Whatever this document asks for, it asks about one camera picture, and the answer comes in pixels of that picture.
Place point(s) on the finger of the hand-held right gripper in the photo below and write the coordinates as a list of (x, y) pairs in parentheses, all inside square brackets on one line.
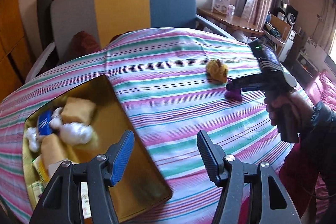
[(236, 81), (250, 89)]

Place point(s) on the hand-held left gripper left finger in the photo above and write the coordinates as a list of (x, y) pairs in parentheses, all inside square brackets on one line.
[(122, 158)]

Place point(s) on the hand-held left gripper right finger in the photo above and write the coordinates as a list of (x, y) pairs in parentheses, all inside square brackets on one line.
[(208, 158)]

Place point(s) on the purple snack packet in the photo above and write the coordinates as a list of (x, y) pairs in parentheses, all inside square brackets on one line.
[(233, 94)]

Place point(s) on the gold metal tin box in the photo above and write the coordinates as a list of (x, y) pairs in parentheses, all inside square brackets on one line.
[(147, 176)]

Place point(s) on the white cardboard box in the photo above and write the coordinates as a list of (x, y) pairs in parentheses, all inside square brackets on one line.
[(84, 195)]

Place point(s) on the green yellow snack packet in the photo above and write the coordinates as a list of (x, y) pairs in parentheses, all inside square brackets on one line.
[(39, 169)]

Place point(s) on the blue white tissue pack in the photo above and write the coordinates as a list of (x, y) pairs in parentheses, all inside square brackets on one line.
[(44, 121)]

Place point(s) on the green labelled small box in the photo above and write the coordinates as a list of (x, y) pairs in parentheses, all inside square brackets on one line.
[(35, 188)]

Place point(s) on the person's right forearm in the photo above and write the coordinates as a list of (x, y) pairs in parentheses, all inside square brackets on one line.
[(324, 119)]

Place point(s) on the person's right hand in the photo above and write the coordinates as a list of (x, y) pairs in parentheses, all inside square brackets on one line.
[(302, 108)]

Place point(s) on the white cabinet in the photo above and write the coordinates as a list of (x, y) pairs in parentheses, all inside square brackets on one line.
[(288, 44)]

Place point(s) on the brown cardboard box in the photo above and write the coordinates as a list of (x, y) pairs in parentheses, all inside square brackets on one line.
[(279, 26)]

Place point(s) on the black stereo speaker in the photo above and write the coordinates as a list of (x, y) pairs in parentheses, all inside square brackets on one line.
[(287, 15)]

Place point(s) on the wooden side desk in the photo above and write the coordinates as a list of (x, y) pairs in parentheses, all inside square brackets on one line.
[(236, 22)]

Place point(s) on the striped tablecloth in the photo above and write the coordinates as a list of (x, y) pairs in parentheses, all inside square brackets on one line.
[(170, 82)]

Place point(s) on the white printed carton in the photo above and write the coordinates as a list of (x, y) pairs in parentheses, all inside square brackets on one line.
[(221, 2)]

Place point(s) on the magenta blanket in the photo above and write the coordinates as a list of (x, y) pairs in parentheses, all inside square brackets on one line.
[(294, 176)]

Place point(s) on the dark red cloth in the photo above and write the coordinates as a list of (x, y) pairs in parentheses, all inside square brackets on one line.
[(84, 43)]

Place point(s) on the grey yellow blue chair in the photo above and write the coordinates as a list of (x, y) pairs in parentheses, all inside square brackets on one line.
[(120, 3)]

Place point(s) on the dark rolled mat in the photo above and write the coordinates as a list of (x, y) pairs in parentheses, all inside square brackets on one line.
[(44, 19)]

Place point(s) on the wooden wardrobe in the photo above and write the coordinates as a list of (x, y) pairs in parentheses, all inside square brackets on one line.
[(10, 29)]

